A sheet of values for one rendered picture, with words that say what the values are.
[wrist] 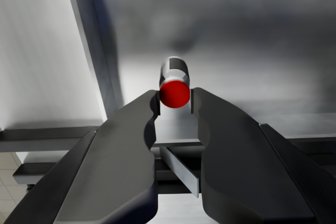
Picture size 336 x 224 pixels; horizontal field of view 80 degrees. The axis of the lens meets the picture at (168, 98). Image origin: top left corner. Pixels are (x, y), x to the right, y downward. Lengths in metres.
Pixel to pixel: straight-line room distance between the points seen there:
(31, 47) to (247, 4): 0.20
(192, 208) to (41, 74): 0.28
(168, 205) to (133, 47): 0.25
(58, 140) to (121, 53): 0.12
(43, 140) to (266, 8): 0.25
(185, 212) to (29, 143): 0.24
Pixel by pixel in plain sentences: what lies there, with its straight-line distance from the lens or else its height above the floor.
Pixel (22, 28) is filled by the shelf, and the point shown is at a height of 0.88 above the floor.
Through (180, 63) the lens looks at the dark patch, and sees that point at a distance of 0.15.
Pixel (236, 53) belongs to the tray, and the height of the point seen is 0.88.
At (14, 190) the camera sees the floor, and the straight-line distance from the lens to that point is 2.30.
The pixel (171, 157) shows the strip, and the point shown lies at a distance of 0.23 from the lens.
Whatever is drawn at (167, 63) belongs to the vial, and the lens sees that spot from 0.15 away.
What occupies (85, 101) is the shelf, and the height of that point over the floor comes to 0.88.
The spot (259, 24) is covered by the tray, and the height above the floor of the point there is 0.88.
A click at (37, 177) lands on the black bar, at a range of 0.31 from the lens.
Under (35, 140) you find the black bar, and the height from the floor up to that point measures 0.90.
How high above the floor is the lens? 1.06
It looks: 59 degrees down
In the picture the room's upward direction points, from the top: 179 degrees counter-clockwise
